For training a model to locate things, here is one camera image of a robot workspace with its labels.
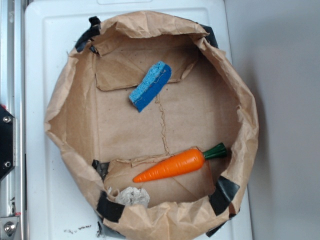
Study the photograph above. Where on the black corner bracket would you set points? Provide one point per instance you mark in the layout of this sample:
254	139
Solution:
7	142

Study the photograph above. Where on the brown paper bag bin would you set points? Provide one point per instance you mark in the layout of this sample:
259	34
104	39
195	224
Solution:
105	142

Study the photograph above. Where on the orange toy carrot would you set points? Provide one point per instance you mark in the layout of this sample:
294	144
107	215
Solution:
182	163

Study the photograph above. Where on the blue sponge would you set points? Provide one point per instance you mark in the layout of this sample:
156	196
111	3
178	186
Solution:
155	79

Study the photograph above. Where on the white plastic tray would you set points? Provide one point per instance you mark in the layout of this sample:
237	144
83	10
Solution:
56	208

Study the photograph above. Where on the aluminium frame rail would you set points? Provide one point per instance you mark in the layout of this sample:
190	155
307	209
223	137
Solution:
13	213

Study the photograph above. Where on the crumpled white paper ball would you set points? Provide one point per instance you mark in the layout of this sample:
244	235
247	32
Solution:
133	196

